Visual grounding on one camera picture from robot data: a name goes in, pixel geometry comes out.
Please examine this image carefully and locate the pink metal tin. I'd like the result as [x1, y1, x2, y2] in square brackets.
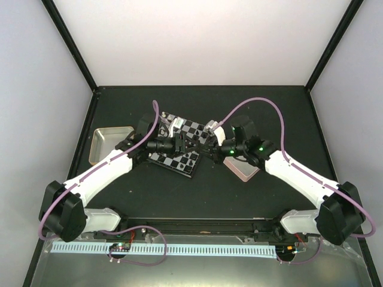
[223, 156, 260, 182]

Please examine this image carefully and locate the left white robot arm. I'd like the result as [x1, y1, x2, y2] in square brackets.
[38, 113, 215, 242]

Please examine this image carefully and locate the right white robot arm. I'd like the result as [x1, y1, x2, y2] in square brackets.
[199, 116, 366, 246]

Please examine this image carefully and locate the small green circuit board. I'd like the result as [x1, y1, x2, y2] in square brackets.
[109, 243, 131, 252]

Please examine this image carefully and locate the gold metal tin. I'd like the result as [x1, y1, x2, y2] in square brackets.
[89, 126, 134, 166]

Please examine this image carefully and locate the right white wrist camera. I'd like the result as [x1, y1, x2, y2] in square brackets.
[204, 120, 226, 146]

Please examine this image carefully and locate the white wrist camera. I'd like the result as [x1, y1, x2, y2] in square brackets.
[204, 120, 226, 146]
[168, 117, 185, 138]

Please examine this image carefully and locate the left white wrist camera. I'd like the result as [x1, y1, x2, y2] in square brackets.
[168, 117, 185, 138]

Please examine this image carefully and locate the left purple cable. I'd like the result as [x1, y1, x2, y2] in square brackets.
[38, 100, 168, 240]

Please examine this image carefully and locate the purple cable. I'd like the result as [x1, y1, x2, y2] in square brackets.
[38, 100, 168, 240]
[220, 97, 377, 239]

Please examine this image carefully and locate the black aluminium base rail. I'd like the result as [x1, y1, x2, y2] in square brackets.
[89, 217, 300, 240]

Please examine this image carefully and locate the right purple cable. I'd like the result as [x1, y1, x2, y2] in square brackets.
[220, 97, 377, 239]

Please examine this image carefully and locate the light blue cable duct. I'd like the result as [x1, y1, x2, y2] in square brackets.
[50, 242, 277, 259]

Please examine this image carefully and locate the left black frame post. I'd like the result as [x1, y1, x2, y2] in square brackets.
[41, 0, 98, 92]

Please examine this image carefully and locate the black frame post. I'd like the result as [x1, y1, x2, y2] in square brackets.
[41, 0, 98, 92]
[305, 0, 364, 92]

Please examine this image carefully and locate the right black frame post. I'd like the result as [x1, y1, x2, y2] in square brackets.
[305, 0, 364, 92]

